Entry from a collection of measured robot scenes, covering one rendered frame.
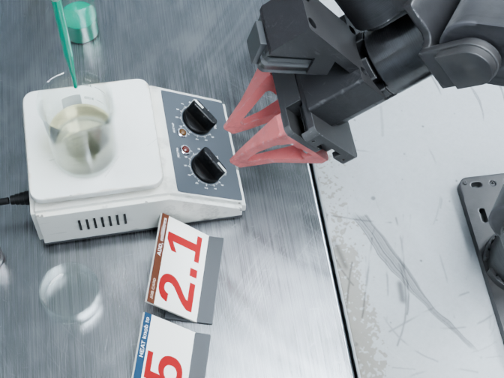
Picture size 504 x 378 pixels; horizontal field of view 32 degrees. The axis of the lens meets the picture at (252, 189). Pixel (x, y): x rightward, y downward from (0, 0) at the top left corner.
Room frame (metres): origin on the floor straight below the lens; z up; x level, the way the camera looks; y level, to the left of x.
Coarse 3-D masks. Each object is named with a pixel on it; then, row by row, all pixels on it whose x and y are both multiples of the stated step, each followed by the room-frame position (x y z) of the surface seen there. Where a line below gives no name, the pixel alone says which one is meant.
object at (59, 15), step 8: (56, 8) 0.41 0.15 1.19; (56, 16) 0.41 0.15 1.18; (64, 16) 0.41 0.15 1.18; (56, 24) 0.41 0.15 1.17; (64, 24) 0.41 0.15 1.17; (64, 32) 0.41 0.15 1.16; (64, 40) 0.41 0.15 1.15; (64, 48) 0.41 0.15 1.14; (64, 56) 0.41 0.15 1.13; (72, 56) 0.41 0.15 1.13; (72, 64) 0.41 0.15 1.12; (72, 72) 0.41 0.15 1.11; (72, 80) 0.41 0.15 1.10
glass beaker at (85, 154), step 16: (48, 80) 0.43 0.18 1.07; (64, 80) 0.44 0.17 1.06; (80, 80) 0.44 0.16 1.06; (96, 80) 0.44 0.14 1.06; (48, 96) 0.42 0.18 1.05; (64, 96) 0.44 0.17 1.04; (80, 96) 0.44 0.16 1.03; (96, 96) 0.44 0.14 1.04; (112, 96) 0.42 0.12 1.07; (48, 112) 0.42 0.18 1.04; (112, 112) 0.41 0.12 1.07; (48, 128) 0.39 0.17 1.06; (96, 128) 0.39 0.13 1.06; (112, 128) 0.41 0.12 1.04; (64, 144) 0.38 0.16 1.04; (80, 144) 0.38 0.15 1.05; (96, 144) 0.39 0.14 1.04; (112, 144) 0.40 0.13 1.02; (64, 160) 0.38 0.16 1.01; (80, 160) 0.38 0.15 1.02; (96, 160) 0.39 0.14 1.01; (112, 160) 0.40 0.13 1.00; (80, 176) 0.38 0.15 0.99
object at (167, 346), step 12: (156, 324) 0.27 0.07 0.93; (168, 324) 0.28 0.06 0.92; (156, 336) 0.26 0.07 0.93; (168, 336) 0.27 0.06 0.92; (180, 336) 0.27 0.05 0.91; (156, 348) 0.25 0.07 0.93; (168, 348) 0.26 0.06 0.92; (180, 348) 0.26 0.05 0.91; (144, 360) 0.24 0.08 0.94; (156, 360) 0.24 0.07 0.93; (168, 360) 0.25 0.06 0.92; (180, 360) 0.25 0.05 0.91; (144, 372) 0.23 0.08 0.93; (156, 372) 0.23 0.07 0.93; (168, 372) 0.24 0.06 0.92; (180, 372) 0.24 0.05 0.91
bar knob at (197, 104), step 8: (192, 104) 0.49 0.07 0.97; (200, 104) 0.49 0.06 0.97; (184, 112) 0.49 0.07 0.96; (192, 112) 0.49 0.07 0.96; (200, 112) 0.48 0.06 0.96; (208, 112) 0.49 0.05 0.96; (184, 120) 0.48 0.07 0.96; (192, 120) 0.48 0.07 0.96; (200, 120) 0.48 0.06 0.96; (208, 120) 0.48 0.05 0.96; (216, 120) 0.48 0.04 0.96; (192, 128) 0.47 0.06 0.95; (200, 128) 0.47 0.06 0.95; (208, 128) 0.47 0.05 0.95
